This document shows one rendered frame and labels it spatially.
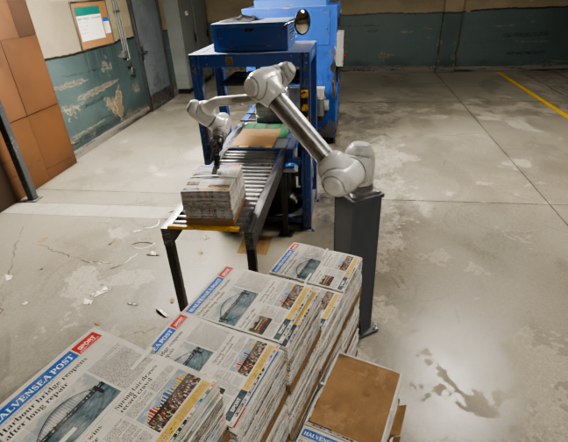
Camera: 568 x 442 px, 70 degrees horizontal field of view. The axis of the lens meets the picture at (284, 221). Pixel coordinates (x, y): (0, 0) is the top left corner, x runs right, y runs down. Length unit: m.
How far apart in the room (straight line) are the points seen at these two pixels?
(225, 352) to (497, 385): 1.83
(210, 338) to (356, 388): 0.69
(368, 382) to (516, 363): 1.31
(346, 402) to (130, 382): 0.97
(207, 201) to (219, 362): 1.23
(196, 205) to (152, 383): 1.51
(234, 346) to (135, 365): 0.37
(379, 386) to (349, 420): 0.20
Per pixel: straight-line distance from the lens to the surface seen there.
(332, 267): 1.94
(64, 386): 1.03
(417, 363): 2.70
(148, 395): 0.94
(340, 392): 1.75
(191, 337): 1.34
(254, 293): 1.45
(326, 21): 5.57
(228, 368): 1.23
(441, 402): 2.56
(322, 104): 5.54
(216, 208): 2.31
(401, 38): 10.81
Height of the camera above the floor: 2.00
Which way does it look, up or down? 30 degrees down
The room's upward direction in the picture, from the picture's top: 3 degrees counter-clockwise
